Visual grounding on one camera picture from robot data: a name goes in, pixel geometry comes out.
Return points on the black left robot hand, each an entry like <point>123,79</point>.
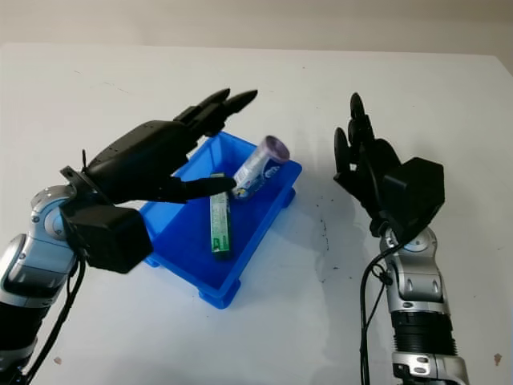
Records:
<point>144,160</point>

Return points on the blue plastic tray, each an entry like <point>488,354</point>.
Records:
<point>256,240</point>

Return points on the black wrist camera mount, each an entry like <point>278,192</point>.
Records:
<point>108,236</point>
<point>417,192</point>

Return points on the white bottle with purple cap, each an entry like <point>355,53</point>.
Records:
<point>258,168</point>

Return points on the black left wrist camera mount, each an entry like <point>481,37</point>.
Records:
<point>108,236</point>

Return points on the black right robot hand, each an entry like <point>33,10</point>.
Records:
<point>368,168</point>

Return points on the green gum pack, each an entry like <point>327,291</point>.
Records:
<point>220,224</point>

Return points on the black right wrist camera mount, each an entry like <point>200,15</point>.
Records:
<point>417,192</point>

